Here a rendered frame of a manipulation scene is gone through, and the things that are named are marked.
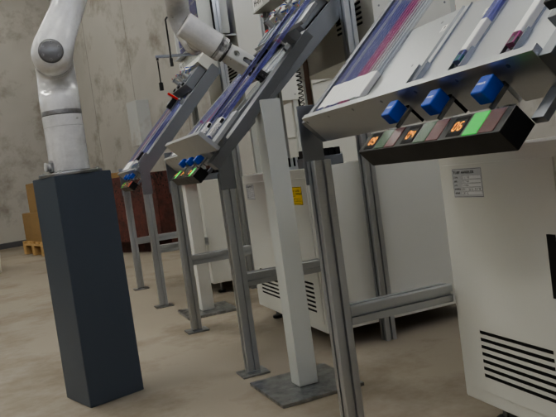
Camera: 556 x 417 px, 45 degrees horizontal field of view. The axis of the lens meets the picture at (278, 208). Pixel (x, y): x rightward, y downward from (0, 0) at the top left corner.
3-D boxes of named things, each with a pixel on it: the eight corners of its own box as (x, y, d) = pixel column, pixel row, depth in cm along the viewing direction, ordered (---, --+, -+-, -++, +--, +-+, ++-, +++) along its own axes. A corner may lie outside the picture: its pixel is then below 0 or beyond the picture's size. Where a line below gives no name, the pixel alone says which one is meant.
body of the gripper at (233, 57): (232, 36, 215) (261, 56, 219) (223, 44, 225) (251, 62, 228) (221, 56, 214) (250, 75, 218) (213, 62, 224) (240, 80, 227)
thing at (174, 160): (221, 163, 211) (203, 148, 209) (176, 171, 273) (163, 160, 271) (223, 160, 212) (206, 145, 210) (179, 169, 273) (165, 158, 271)
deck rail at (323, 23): (222, 162, 210) (208, 149, 208) (221, 162, 211) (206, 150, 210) (352, 2, 225) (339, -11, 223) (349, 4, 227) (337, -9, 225)
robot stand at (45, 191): (90, 408, 199) (54, 175, 194) (66, 397, 213) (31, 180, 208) (144, 389, 210) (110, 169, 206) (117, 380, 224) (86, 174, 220)
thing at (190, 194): (189, 320, 303) (164, 150, 298) (177, 312, 326) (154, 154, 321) (238, 309, 311) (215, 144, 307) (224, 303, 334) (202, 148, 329)
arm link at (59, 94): (40, 115, 199) (27, 35, 197) (44, 122, 216) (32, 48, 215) (81, 111, 202) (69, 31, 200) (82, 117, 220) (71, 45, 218)
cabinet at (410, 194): (329, 352, 223) (304, 168, 220) (260, 318, 289) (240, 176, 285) (486, 312, 246) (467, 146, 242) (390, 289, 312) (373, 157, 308)
